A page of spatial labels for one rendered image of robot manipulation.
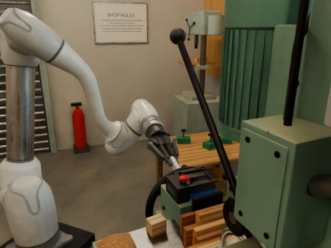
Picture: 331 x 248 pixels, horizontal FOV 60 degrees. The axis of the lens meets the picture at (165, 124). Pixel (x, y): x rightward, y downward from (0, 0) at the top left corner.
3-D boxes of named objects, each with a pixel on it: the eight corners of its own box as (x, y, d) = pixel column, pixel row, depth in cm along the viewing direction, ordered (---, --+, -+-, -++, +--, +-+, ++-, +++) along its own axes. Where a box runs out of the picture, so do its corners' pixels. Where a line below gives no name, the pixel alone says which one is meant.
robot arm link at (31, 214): (17, 255, 97) (3, 199, 90) (8, 228, 111) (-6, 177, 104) (65, 233, 106) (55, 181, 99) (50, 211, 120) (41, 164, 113)
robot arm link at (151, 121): (161, 113, 124) (166, 122, 120) (158, 130, 130) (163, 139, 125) (141, 116, 121) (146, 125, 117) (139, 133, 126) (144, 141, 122)
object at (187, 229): (235, 226, 78) (237, 210, 77) (239, 230, 77) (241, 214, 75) (182, 244, 72) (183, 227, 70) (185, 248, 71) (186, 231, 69)
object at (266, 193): (274, 203, 45) (286, 112, 41) (324, 240, 38) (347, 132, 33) (230, 217, 42) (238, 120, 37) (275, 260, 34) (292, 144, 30)
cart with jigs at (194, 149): (216, 180, 281) (220, 118, 261) (252, 214, 230) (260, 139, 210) (152, 193, 260) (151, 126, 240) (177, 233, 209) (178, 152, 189)
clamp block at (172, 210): (199, 199, 97) (200, 174, 94) (222, 222, 85) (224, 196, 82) (159, 209, 91) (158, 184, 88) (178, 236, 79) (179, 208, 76)
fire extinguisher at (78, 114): (88, 146, 364) (84, 100, 345) (89, 152, 347) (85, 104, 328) (73, 148, 358) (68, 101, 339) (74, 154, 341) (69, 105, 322)
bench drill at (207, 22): (206, 145, 367) (213, 13, 317) (231, 166, 311) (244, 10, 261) (171, 150, 353) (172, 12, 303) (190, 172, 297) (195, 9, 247)
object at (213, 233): (254, 230, 77) (256, 215, 76) (260, 234, 75) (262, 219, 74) (193, 251, 70) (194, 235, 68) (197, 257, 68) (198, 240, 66)
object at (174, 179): (198, 177, 92) (199, 161, 91) (217, 194, 83) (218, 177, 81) (161, 186, 87) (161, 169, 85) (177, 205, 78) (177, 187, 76)
